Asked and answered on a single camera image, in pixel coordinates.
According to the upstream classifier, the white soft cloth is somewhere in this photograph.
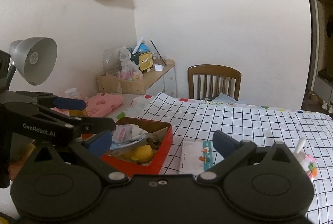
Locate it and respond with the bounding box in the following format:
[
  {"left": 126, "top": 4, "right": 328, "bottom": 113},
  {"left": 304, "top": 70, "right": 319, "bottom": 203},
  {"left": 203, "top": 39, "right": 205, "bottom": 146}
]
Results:
[{"left": 112, "top": 124, "right": 148, "bottom": 144}]

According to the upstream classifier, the blue white packet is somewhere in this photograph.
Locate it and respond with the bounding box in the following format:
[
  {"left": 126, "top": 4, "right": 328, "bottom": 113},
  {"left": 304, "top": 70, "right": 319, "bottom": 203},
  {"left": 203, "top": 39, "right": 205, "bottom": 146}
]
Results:
[{"left": 109, "top": 135, "right": 146, "bottom": 151}]

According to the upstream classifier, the pink folded cloth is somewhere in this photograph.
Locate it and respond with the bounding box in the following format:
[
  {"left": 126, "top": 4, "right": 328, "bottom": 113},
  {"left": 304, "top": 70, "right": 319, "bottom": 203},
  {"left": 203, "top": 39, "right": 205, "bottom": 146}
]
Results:
[{"left": 52, "top": 93, "right": 125, "bottom": 117}]

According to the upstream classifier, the white booklet with pictures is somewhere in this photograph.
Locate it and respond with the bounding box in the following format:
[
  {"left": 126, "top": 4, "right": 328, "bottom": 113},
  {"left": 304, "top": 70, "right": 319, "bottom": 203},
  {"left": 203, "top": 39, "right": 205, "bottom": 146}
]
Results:
[{"left": 178, "top": 141, "right": 224, "bottom": 176}]

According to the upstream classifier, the red storage box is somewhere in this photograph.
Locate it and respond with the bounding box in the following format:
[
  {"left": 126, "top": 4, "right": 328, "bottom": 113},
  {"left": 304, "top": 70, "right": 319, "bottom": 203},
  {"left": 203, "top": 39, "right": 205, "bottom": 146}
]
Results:
[{"left": 82, "top": 117, "right": 173, "bottom": 177}]

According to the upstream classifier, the grey desk lamp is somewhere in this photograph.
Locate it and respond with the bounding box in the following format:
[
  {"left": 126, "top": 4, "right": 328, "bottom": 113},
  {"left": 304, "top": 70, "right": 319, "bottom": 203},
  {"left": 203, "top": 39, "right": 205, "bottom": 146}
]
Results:
[{"left": 6, "top": 37, "right": 58, "bottom": 88}]

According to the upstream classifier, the cardboard box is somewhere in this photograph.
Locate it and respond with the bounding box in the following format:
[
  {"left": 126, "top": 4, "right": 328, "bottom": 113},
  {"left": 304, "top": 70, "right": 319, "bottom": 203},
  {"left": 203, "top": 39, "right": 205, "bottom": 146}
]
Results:
[{"left": 97, "top": 74, "right": 146, "bottom": 95}]

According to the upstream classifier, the blue cloth on chair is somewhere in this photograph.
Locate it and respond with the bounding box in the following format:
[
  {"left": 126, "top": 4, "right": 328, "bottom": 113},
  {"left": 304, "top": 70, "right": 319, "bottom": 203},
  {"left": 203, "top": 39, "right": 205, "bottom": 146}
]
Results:
[{"left": 202, "top": 93, "right": 247, "bottom": 105}]

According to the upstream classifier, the clear glass dome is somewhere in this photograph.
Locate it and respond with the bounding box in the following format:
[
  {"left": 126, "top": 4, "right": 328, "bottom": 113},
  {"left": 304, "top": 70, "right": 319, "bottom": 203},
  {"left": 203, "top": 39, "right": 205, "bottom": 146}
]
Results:
[{"left": 103, "top": 46, "right": 127, "bottom": 72}]

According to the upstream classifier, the plastic bag of items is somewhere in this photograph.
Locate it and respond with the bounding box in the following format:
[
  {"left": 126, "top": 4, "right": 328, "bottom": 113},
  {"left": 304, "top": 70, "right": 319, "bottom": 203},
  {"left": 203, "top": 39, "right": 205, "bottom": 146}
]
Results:
[{"left": 119, "top": 49, "right": 143, "bottom": 81}]

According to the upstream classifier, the wooden chair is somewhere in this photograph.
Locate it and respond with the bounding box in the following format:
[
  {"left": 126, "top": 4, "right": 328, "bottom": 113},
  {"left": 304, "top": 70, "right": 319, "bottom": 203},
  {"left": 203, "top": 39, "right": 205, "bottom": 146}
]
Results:
[{"left": 187, "top": 65, "right": 242, "bottom": 101}]

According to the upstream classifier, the white plush bunny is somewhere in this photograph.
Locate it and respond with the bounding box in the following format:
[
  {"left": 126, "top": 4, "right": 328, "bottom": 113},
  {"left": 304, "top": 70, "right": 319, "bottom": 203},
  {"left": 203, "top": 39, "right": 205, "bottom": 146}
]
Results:
[{"left": 293, "top": 138, "right": 318, "bottom": 182}]

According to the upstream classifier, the black grid white tablecloth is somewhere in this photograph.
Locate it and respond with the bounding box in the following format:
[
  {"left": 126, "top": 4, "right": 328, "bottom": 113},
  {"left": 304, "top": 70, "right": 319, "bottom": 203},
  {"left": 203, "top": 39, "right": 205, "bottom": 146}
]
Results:
[{"left": 113, "top": 93, "right": 332, "bottom": 223}]

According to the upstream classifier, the white drawer cabinet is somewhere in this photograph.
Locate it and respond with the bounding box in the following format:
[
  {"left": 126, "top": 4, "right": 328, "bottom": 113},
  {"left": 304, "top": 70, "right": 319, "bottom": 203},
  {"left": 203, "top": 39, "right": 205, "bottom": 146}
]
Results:
[{"left": 122, "top": 59, "right": 178, "bottom": 98}]

